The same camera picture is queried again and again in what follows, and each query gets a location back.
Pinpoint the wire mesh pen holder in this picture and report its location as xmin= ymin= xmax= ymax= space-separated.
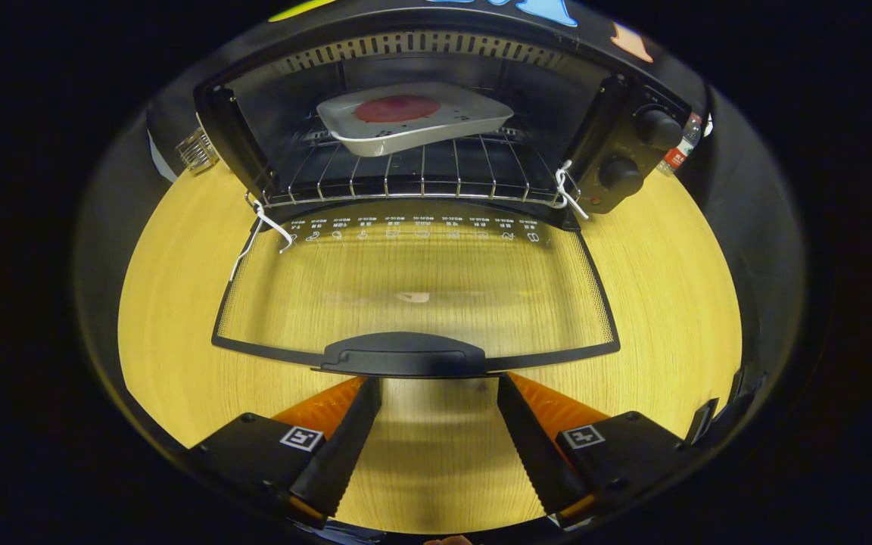
xmin=176 ymin=127 xmax=220 ymax=176

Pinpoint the white square plate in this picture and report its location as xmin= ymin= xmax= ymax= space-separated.
xmin=316 ymin=82 xmax=515 ymax=157

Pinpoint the pink meat slice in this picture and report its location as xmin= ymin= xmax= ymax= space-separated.
xmin=353 ymin=95 xmax=441 ymax=123

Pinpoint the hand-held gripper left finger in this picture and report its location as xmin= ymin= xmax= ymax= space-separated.
xmin=186 ymin=375 xmax=384 ymax=531

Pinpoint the black chair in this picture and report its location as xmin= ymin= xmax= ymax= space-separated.
xmin=682 ymin=367 xmax=766 ymax=447

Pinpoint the white zip tie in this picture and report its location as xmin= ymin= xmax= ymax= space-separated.
xmin=229 ymin=201 xmax=294 ymax=282
xmin=553 ymin=160 xmax=590 ymax=221

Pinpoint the black toaster oven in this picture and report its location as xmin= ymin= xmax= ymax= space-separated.
xmin=192 ymin=8 xmax=702 ymax=379

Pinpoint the clear plastic water bottle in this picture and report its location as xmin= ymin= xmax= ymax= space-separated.
xmin=656 ymin=112 xmax=703 ymax=176

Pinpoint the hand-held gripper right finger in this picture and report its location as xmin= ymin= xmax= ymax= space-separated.
xmin=497 ymin=372 xmax=709 ymax=529

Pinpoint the metal wire oven rack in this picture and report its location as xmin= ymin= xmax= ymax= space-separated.
xmin=251 ymin=129 xmax=581 ymax=209

